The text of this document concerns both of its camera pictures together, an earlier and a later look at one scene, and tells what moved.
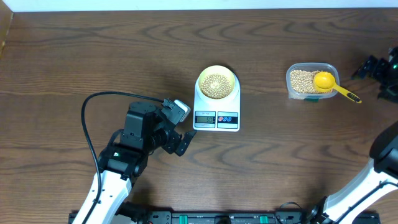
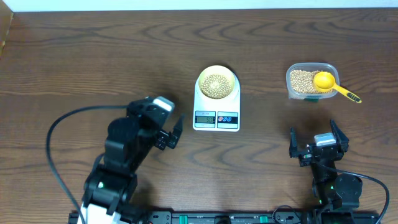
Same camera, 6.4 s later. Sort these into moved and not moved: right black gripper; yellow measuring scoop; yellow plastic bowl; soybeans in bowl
Moved: right black gripper
Not moved: soybeans in bowl; yellow measuring scoop; yellow plastic bowl
